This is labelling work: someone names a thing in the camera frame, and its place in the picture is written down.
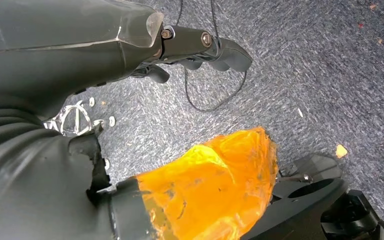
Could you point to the clear plastic tie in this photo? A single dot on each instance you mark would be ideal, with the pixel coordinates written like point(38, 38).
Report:
point(76, 119)

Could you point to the tan paper scrap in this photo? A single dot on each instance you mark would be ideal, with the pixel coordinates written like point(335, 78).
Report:
point(341, 151)

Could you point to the ribbed grey left arm sleeve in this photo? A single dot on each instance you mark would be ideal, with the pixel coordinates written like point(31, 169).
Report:
point(29, 185)

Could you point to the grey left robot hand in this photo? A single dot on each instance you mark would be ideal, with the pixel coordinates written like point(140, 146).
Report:
point(62, 49)

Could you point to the black robot foot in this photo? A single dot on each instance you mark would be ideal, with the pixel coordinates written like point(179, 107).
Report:
point(304, 205)

